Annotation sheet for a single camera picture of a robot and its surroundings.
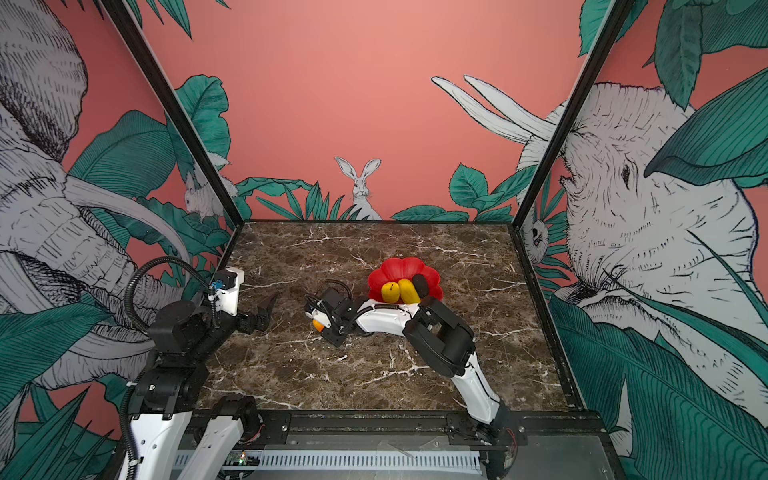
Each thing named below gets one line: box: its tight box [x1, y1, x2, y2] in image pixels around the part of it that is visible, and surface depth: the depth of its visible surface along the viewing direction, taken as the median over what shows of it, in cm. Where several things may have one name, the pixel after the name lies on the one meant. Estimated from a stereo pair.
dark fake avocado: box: [412, 274, 429, 298], surface depth 100 cm
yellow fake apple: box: [381, 281, 400, 303], surface depth 97 cm
